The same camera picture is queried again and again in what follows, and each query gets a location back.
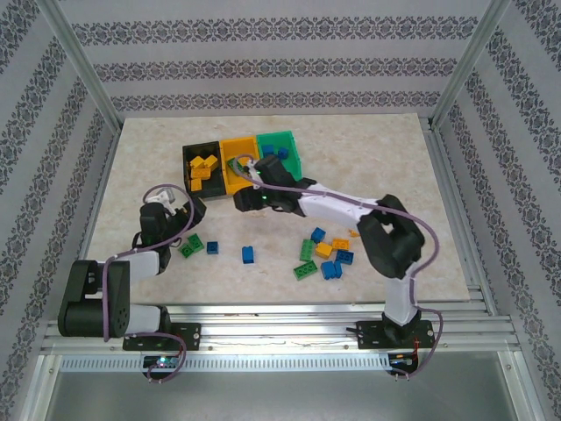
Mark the yellow plastic bin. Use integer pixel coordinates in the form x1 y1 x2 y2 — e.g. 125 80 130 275
217 136 264 196

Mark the black plastic bin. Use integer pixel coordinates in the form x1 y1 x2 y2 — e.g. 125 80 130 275
181 140 227 199

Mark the green plastic bin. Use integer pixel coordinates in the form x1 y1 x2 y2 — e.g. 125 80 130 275
255 130 304 182

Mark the aluminium side rail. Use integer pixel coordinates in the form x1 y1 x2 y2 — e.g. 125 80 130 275
65 125 124 321
422 118 499 315

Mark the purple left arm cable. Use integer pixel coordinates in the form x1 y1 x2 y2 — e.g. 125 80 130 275
102 183 196 385

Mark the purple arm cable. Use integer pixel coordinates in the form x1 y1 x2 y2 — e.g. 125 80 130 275
233 153 444 381
102 183 196 385

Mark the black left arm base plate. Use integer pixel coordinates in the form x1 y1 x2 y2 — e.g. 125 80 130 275
122 322 202 353

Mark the aluminium front rail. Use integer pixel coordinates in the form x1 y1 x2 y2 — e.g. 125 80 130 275
41 302 523 356

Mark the slotted grey cable duct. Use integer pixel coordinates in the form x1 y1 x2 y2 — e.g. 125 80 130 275
58 353 392 372

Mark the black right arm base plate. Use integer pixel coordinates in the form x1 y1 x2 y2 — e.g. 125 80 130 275
356 320 433 351

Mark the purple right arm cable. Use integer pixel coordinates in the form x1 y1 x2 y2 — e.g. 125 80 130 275
233 153 444 381

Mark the aluminium frame post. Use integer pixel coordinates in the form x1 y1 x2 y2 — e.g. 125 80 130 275
36 0 123 133
430 0 512 129

